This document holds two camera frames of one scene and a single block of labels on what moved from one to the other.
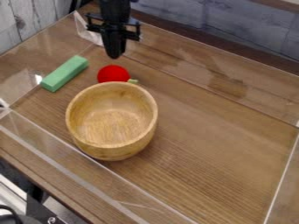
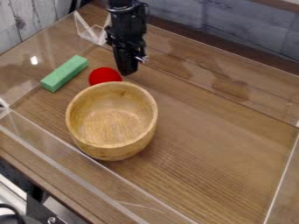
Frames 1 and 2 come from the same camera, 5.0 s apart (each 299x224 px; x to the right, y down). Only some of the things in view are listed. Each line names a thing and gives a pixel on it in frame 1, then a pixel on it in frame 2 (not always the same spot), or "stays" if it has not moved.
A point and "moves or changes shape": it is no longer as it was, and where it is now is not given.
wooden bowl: x=110 y=117 stays
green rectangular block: x=52 y=81 stays
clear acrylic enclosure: x=180 y=131 stays
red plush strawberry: x=114 y=73 moves or changes shape
